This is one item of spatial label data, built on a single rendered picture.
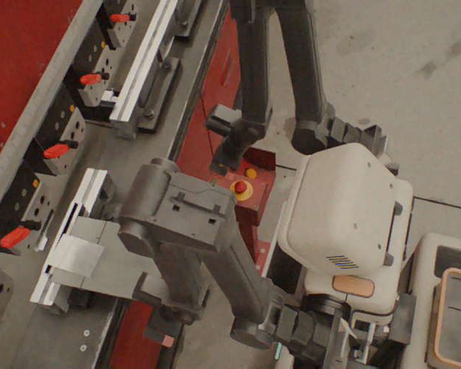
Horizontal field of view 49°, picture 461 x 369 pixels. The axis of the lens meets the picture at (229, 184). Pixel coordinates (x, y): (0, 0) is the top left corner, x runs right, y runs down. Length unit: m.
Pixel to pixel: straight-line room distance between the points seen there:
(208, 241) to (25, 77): 0.59
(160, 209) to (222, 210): 0.07
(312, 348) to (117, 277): 0.54
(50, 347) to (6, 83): 0.69
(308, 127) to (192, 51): 0.84
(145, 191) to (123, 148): 1.00
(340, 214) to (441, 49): 2.36
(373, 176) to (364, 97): 1.91
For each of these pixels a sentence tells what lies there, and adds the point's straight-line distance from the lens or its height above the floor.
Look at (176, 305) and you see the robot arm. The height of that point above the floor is 1.25.
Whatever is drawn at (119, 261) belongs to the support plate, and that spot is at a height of 1.00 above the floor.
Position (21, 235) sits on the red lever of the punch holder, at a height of 1.29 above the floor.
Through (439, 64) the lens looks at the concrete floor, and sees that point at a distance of 3.06.
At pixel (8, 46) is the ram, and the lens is 1.01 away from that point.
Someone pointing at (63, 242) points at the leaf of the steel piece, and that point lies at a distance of 1.35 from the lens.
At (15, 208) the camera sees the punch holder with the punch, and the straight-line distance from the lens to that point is 1.09.
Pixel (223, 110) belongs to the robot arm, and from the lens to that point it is 1.18.
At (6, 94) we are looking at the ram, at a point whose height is 1.47.
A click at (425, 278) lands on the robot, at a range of 1.47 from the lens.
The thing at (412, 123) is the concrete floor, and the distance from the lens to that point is 2.76.
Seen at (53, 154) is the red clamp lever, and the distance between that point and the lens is 1.09.
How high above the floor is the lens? 2.14
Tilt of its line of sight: 59 degrees down
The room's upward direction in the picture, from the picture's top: 9 degrees counter-clockwise
